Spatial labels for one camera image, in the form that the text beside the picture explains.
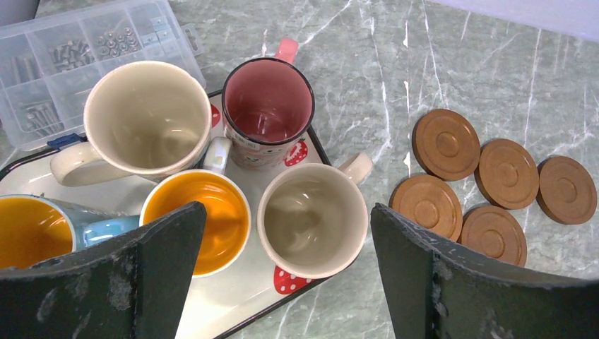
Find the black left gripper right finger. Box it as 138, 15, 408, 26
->
371, 204, 598, 338

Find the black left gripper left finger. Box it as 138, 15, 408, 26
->
1, 202, 206, 338

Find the brown wooden coaster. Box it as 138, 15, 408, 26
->
537, 156, 598, 225
412, 109, 480, 181
458, 205, 527, 267
389, 174, 463, 241
475, 138, 539, 210

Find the cream patterned mug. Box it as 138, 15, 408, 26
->
256, 153, 373, 279

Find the white strawberry serving tray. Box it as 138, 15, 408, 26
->
0, 88, 357, 339

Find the orange interior white mug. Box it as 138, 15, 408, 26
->
139, 136, 252, 279

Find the blue mug orange interior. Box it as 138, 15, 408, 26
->
1, 194, 139, 268

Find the cream mug rear left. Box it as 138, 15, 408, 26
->
50, 61, 212, 187

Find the pink mug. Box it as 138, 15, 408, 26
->
221, 38, 315, 170

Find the clear plastic screw box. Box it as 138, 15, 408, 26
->
1, 1, 203, 151

